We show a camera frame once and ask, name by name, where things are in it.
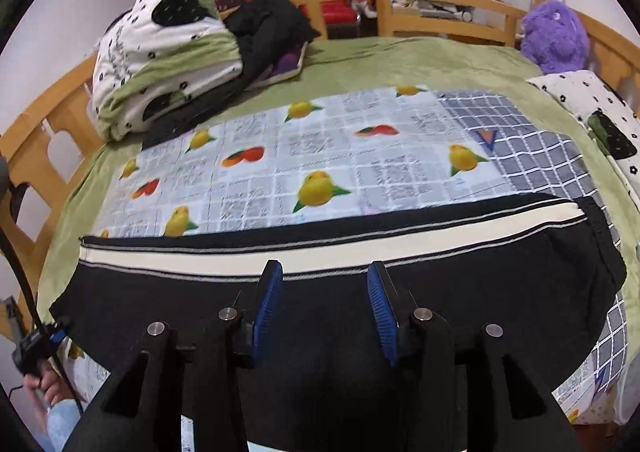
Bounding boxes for black pants with white stripe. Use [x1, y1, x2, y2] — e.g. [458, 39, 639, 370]
[50, 195, 628, 452]

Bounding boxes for person's left hand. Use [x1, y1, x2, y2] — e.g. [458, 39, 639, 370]
[24, 363, 68, 415]

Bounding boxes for fruit print tablecloth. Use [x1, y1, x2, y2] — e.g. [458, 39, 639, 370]
[62, 85, 626, 452]

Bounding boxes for grey checked cloth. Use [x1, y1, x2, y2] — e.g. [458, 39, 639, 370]
[440, 90, 628, 383]

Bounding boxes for green bed sheet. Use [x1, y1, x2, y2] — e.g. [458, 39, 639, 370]
[37, 35, 640, 333]

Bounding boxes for person's blue jeans leg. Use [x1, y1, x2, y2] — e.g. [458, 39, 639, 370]
[46, 399, 90, 452]

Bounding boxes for black cable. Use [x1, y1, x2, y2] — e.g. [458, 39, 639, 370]
[0, 227, 53, 333]

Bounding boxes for black jacket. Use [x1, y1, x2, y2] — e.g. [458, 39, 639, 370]
[142, 0, 323, 150]

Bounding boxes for white green floral quilt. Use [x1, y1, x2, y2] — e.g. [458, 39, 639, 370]
[90, 0, 246, 143]

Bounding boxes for purple plush toy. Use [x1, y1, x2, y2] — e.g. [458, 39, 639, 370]
[517, 0, 591, 76]

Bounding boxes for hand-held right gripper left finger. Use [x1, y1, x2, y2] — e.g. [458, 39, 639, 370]
[62, 259, 284, 452]

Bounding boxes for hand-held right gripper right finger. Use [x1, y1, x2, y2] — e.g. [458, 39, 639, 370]
[367, 261, 586, 452]

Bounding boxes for purple cushion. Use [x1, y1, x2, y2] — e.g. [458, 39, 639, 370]
[255, 40, 308, 83]

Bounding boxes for wooden bed frame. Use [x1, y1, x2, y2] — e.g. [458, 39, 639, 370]
[0, 0, 640, 328]

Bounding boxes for white floral pillow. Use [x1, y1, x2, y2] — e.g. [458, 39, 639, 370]
[527, 70, 640, 213]

